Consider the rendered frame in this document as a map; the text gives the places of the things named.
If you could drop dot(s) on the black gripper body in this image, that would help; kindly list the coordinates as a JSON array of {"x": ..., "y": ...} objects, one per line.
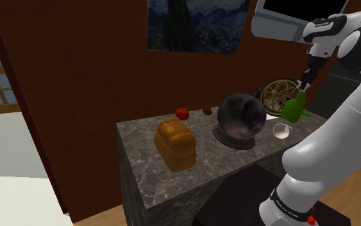
[{"x": 316, "y": 65}]

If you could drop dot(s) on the green bottle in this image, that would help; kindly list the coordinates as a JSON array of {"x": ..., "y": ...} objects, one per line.
[{"x": 293, "y": 109}]

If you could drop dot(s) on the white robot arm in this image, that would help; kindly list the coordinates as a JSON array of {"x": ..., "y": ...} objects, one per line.
[{"x": 327, "y": 156}]

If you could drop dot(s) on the flat green book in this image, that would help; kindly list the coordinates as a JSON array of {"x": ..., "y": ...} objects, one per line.
[{"x": 306, "y": 115}]

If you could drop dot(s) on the white microwave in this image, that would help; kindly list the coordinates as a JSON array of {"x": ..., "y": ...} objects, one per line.
[{"x": 277, "y": 26}]

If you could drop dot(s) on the white sheet of paper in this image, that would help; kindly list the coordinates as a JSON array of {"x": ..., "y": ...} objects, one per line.
[{"x": 271, "y": 116}]

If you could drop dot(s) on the clear drinking glass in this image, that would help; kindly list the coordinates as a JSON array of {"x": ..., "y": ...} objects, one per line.
[{"x": 281, "y": 130}]

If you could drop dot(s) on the dark glass globe on base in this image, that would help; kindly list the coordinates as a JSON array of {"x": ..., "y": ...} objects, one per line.
[{"x": 241, "y": 120}]

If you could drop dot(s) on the small brown potato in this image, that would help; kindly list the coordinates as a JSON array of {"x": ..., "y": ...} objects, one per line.
[{"x": 207, "y": 110}]

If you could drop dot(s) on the red tomato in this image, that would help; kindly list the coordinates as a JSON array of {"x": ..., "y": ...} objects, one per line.
[{"x": 182, "y": 113}]

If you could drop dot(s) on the brown loaf of bread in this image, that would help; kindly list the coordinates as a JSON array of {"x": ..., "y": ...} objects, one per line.
[{"x": 175, "y": 144}]

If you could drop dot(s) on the blue night sky wall picture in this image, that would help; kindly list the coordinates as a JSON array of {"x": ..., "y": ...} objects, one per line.
[{"x": 195, "y": 25}]

